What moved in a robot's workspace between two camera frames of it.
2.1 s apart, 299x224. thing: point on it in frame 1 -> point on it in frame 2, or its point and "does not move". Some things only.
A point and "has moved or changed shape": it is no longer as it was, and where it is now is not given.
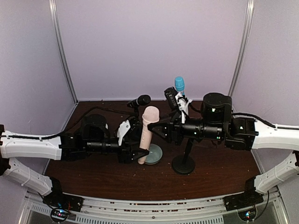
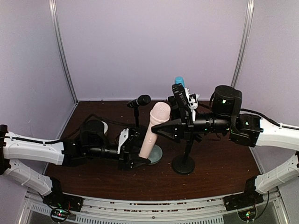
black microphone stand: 136,114 does not move
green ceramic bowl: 154,155 does not move
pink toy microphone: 151,115 has moved or changed shape
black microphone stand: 184,164 does not move
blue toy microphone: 179,83 has moved or changed shape
